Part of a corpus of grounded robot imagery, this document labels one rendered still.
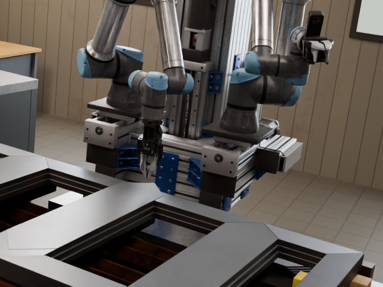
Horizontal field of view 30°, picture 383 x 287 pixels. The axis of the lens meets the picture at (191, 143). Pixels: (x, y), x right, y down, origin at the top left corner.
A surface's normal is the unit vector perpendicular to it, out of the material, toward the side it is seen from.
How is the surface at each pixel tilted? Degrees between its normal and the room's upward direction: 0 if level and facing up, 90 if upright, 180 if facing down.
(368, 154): 90
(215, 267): 0
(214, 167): 90
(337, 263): 0
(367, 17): 90
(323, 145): 90
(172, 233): 0
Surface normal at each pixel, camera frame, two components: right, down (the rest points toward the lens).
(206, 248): 0.11, -0.96
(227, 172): -0.38, 0.21
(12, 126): 0.87, 0.23
